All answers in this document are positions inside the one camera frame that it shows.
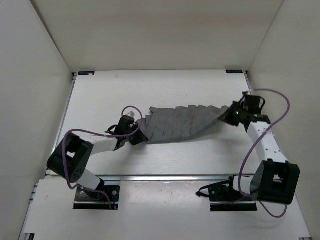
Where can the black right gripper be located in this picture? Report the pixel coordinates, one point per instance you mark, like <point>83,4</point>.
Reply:
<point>225,117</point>

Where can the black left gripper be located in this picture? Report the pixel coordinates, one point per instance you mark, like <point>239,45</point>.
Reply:
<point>140,138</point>

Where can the grey pleated skirt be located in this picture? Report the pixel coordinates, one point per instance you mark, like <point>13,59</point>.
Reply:
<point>179,124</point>

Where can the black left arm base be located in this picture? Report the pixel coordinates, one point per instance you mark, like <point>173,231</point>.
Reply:
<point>88,200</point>

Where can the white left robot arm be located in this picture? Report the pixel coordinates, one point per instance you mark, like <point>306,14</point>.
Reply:
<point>70,158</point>

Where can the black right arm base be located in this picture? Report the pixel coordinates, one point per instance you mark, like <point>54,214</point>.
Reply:
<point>223,198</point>

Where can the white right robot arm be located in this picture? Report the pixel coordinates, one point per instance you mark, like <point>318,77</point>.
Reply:
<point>276,179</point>

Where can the blue right corner label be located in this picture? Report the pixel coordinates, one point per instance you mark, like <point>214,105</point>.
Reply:
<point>234,71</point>

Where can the blue corner label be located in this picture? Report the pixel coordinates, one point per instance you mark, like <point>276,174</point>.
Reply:
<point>234,71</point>
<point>86,73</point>

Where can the blue left corner label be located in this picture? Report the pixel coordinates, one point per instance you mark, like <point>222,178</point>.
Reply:
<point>86,73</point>

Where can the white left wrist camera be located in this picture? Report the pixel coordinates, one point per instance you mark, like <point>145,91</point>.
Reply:
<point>131,114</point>

